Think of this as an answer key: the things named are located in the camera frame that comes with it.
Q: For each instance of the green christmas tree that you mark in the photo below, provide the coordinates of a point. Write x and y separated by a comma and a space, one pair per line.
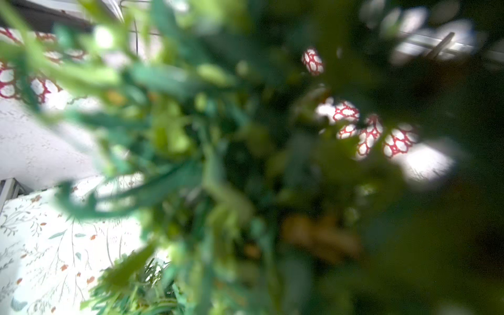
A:
297, 157

